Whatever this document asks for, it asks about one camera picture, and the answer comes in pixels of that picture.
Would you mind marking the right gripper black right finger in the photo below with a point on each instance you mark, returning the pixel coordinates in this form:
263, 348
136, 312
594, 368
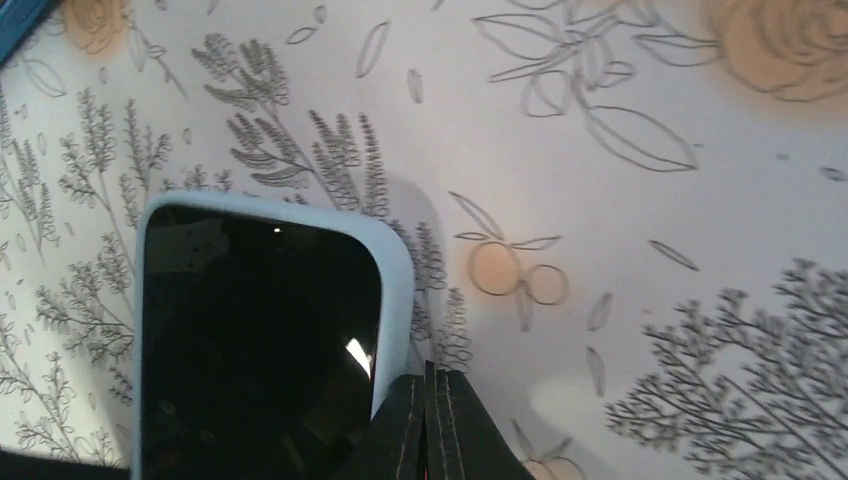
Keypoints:
460, 437

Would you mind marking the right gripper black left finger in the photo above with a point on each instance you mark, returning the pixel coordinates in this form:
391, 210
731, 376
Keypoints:
392, 447

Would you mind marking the dark blue phone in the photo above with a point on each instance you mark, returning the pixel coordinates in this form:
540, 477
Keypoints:
19, 19

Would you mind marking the floral patterned table mat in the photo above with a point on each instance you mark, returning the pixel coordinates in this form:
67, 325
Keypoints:
628, 219

